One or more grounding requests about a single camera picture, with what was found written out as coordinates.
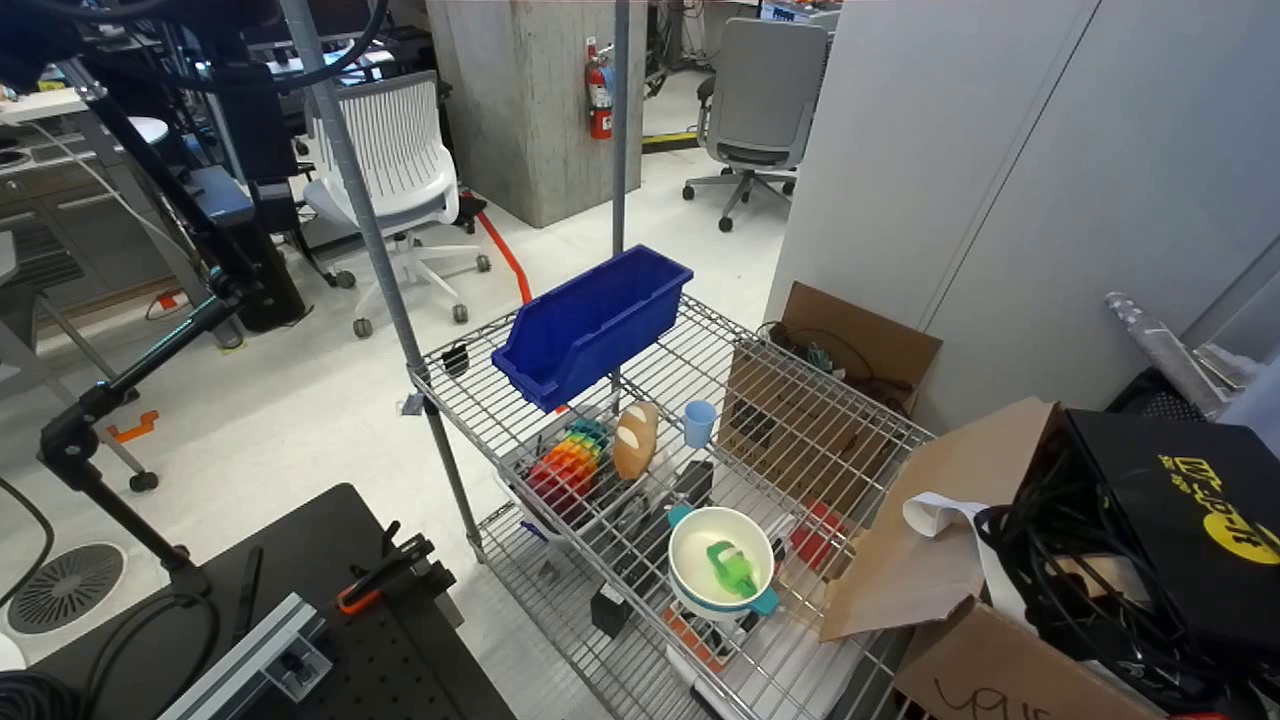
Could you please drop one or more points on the yellow black floor strip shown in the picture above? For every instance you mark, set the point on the yellow black floor strip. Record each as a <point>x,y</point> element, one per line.
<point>670,139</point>

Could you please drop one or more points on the aluminium extrusion rail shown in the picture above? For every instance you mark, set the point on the aluminium extrusion rail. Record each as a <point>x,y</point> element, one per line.
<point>243,662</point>

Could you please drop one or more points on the large brown cardboard box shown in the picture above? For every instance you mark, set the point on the large brown cardboard box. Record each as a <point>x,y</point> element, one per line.
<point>921,533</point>

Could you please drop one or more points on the grey office chair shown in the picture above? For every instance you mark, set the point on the grey office chair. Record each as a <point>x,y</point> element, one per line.
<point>766,86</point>

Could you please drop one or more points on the small orange floor bracket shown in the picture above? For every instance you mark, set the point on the small orange floor bracket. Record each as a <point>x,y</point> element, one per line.
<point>132,427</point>

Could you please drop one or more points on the small green object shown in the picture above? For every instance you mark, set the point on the small green object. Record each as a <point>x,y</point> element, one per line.
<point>728,570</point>

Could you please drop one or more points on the black camera stand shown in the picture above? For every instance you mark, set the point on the black camera stand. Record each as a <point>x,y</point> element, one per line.
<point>83,427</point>

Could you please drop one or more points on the blue plastic bin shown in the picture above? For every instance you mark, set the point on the blue plastic bin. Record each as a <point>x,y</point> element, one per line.
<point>587,324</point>

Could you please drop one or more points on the orange white box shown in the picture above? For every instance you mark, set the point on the orange white box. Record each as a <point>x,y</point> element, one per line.
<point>693,636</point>

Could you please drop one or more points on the light blue cup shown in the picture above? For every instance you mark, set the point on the light blue cup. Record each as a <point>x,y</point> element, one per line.
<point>702,427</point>

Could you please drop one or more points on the orange black clamp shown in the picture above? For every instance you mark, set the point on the orange black clamp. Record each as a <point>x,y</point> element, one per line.
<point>380,581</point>

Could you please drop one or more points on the white paper sheet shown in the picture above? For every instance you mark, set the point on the white paper sheet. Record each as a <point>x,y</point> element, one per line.
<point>943,515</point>

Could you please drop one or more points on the red fire extinguisher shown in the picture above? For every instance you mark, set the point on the red fire extinguisher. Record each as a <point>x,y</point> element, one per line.
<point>602,102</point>

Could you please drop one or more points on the white bowl teal rim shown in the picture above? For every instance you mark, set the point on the white bowl teal rim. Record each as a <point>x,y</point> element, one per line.
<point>690,562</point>

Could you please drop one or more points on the black equipment stand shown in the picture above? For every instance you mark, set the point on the black equipment stand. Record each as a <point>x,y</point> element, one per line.
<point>245,226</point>

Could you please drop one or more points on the white office chair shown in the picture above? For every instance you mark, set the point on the white office chair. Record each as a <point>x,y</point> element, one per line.
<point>385,154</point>

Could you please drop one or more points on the black bag yellow print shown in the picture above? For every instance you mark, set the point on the black bag yellow print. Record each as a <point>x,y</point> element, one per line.
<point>1174,533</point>

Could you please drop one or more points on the open flat cardboard box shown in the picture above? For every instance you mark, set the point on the open flat cardboard box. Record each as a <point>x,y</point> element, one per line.
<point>852,342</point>

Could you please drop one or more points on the round grey floor grate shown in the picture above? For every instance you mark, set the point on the round grey floor grate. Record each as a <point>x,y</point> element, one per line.
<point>67,587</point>

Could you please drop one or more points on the brown bread loaf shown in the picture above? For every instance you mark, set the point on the brown bread loaf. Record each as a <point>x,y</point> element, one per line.
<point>634,446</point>

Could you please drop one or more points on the red block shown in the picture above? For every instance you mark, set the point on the red block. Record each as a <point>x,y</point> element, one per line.
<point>816,543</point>

